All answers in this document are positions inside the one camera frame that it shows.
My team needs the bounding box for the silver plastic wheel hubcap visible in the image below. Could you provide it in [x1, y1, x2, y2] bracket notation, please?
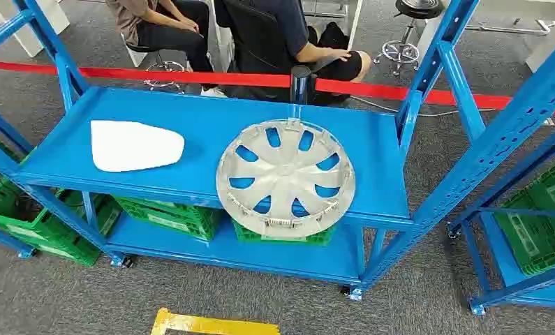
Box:
[215, 118, 357, 239]

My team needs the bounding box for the red barrier belt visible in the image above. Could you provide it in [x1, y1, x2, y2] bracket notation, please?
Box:
[0, 59, 555, 117]

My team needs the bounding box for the person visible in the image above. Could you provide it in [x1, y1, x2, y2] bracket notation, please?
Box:
[214, 0, 372, 105]
[105, 0, 228, 99]

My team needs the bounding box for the white triangular plastic panel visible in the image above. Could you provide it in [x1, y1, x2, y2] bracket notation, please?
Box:
[90, 120, 186, 173]

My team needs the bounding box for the yellow floor tape outline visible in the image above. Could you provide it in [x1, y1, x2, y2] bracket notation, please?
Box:
[150, 308, 281, 335]

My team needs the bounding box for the black seat chrome stool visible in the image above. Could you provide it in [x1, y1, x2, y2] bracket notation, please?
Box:
[125, 42, 188, 94]
[373, 0, 446, 77]

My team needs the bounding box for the white furniture panel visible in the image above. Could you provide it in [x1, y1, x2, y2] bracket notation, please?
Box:
[415, 16, 445, 64]

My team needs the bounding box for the white cabinet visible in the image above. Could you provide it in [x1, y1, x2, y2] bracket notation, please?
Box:
[0, 0, 71, 59]

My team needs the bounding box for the black stanchion post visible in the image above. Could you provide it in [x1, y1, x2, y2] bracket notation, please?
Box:
[289, 65, 318, 106]

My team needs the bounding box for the white floor cable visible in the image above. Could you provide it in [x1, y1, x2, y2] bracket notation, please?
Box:
[350, 96, 496, 117]

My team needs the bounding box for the grey metal floor frame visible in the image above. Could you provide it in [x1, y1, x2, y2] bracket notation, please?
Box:
[461, 17, 555, 37]

